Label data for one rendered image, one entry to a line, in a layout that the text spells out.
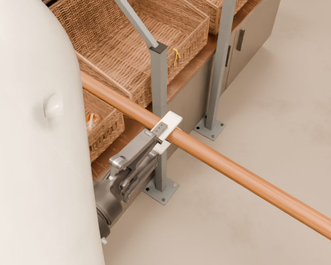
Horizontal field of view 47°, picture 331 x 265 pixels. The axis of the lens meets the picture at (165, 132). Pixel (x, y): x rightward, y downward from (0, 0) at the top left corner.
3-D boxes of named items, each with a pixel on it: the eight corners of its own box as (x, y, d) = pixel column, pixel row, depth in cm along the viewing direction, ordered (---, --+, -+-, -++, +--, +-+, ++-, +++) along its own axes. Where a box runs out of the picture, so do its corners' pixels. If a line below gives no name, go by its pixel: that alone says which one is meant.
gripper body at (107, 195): (70, 187, 61) (109, 149, 65) (80, 210, 68) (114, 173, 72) (105, 214, 58) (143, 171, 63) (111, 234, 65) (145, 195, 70)
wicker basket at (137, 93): (45, 71, 166) (27, 18, 144) (127, 6, 193) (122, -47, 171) (133, 122, 150) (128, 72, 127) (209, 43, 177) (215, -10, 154)
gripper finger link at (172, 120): (147, 136, 70) (147, 134, 70) (169, 112, 74) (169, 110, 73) (160, 144, 69) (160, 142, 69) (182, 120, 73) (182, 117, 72)
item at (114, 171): (102, 187, 65) (94, 176, 60) (122, 164, 67) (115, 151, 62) (113, 195, 64) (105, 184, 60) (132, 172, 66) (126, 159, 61)
